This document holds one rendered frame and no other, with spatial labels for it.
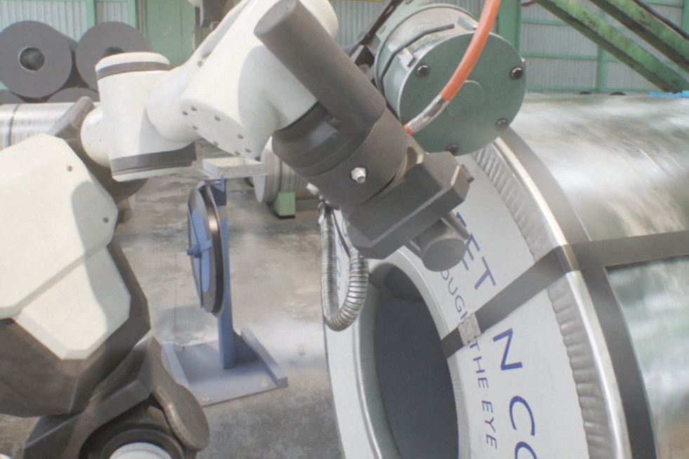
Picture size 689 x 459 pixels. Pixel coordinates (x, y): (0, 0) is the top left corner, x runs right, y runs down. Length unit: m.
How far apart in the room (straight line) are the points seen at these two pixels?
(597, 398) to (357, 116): 0.40
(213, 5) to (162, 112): 1.31
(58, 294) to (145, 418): 0.21
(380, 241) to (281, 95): 0.17
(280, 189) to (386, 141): 5.51
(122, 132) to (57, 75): 11.54
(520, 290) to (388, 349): 0.74
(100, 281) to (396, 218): 0.40
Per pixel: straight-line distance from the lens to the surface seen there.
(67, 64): 12.08
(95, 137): 0.73
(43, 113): 6.00
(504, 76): 0.58
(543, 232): 0.63
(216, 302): 2.39
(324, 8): 0.38
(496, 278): 0.72
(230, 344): 2.72
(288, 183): 5.84
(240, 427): 2.36
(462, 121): 0.58
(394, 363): 1.38
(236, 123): 0.33
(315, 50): 0.32
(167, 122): 0.51
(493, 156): 0.70
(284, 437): 2.28
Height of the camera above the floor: 1.35
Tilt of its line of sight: 11 degrees down
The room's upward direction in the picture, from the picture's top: straight up
